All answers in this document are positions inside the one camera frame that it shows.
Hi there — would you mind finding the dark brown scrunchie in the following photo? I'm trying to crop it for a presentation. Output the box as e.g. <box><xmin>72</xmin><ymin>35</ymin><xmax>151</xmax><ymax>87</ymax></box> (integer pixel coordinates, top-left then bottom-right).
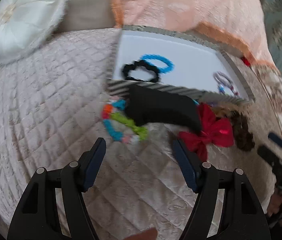
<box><xmin>230</xmin><ymin>111</ymin><xmax>255</xmax><ymax>152</ymax></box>

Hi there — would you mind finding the red satin bow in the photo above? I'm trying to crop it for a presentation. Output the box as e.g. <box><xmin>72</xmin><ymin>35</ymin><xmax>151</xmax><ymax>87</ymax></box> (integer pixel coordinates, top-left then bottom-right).
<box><xmin>178</xmin><ymin>103</ymin><xmax>234</xmax><ymax>162</ymax></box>

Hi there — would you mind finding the multicolour round bead bracelet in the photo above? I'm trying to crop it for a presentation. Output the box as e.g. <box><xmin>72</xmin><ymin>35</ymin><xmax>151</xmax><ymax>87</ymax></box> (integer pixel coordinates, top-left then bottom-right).
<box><xmin>212</xmin><ymin>71</ymin><xmax>240</xmax><ymax>97</ymax></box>

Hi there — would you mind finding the blue bead bracelet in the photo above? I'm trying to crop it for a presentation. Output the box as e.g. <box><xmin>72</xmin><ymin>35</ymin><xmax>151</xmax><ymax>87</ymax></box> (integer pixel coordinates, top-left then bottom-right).
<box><xmin>139</xmin><ymin>54</ymin><xmax>175</xmax><ymax>74</ymax></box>

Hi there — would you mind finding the black velvet scrunchie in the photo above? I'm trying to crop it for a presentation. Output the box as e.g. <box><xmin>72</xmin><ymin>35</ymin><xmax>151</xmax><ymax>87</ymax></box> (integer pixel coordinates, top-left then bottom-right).
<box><xmin>121</xmin><ymin>60</ymin><xmax>161</xmax><ymax>83</ymax></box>

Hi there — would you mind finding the person's left hand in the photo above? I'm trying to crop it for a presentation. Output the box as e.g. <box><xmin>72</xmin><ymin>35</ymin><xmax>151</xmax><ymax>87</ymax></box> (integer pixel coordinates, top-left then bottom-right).
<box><xmin>124</xmin><ymin>228</ymin><xmax>158</xmax><ymax>240</ymax></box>

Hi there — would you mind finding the small red object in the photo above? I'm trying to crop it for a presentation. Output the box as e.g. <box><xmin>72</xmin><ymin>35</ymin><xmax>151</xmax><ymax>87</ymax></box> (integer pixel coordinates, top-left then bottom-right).
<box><xmin>241</xmin><ymin>56</ymin><xmax>251</xmax><ymax>67</ymax></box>

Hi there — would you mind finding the quilted beige bedspread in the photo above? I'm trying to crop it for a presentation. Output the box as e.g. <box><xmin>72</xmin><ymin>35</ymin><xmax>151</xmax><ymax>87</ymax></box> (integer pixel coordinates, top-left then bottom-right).
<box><xmin>0</xmin><ymin>27</ymin><xmax>282</xmax><ymax>240</ymax></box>

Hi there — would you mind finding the black velvet pouch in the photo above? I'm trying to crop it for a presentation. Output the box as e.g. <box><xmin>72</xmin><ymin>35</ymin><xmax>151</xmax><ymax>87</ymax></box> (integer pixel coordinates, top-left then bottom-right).
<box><xmin>125</xmin><ymin>85</ymin><xmax>202</xmax><ymax>134</ymax></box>

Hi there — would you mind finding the striped black white box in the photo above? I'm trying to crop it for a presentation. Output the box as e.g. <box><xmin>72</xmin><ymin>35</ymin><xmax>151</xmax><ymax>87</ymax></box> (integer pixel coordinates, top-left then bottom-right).
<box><xmin>106</xmin><ymin>25</ymin><xmax>255</xmax><ymax>105</ymax></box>

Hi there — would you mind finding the peach fringed blanket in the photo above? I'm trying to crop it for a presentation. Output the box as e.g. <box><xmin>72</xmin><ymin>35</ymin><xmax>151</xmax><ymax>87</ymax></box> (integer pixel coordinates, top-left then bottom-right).
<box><xmin>111</xmin><ymin>0</ymin><xmax>276</xmax><ymax>68</ymax></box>

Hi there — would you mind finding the round white satin cushion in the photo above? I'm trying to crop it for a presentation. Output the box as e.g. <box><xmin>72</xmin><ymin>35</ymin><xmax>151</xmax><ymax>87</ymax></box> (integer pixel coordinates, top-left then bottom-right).
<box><xmin>0</xmin><ymin>0</ymin><xmax>67</xmax><ymax>64</ymax></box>

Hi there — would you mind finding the beige upholstered headboard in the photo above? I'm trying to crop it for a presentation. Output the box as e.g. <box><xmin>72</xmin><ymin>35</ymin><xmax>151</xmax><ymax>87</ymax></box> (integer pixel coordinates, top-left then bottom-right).
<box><xmin>56</xmin><ymin>0</ymin><xmax>115</xmax><ymax>33</ymax></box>

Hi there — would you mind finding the colourful pony bead bracelet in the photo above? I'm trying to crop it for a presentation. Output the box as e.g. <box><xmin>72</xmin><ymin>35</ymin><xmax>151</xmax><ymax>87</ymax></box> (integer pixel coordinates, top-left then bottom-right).
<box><xmin>101</xmin><ymin>99</ymin><xmax>149</xmax><ymax>144</ymax></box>

